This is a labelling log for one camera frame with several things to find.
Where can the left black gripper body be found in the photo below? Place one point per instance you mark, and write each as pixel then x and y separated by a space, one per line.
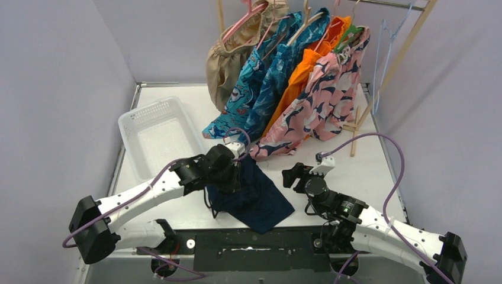
pixel 235 177

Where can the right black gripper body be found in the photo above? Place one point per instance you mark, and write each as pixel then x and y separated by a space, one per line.
pixel 301 188

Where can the navy blue shorts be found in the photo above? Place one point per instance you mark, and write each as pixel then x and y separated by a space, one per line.
pixel 259 204

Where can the white perforated plastic basket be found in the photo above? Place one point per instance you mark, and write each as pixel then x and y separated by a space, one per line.
pixel 156 134

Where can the light blue wire hanger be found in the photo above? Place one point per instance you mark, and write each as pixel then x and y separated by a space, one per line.
pixel 386 39

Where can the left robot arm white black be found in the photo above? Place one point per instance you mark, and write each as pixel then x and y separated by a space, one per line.
pixel 100 227

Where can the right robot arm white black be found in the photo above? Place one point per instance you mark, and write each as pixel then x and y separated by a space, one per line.
pixel 441 258

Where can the light blue shark shorts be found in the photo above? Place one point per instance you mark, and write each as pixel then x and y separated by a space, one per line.
pixel 243 94

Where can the pink shark print shorts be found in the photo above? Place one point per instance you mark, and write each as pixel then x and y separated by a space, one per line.
pixel 324 106

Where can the orange shorts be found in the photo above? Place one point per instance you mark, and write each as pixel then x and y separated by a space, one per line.
pixel 330 36

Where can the dark blue whale shorts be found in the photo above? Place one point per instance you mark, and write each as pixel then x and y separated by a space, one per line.
pixel 282 61

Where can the beige shorts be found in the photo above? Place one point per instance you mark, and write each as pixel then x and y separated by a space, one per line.
pixel 225 60

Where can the thin pink hanger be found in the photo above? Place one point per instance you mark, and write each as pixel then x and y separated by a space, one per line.
pixel 280 10

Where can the green plastic hanger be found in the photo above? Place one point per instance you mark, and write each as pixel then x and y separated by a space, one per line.
pixel 348 37

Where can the wooden hanger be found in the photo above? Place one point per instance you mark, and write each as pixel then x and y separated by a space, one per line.
pixel 307 21

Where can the pink plastic hanger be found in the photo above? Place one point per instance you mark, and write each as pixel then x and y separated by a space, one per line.
pixel 251 10

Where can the wooden clothes rack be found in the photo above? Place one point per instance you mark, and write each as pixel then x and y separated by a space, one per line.
pixel 360 119

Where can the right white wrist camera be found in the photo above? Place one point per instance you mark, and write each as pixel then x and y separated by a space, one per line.
pixel 325 163

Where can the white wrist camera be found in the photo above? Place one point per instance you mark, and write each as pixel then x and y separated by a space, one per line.
pixel 237 149
pixel 325 163

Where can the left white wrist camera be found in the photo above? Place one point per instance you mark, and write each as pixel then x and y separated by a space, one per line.
pixel 237 149

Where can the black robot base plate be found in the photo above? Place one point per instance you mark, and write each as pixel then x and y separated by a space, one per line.
pixel 243 250

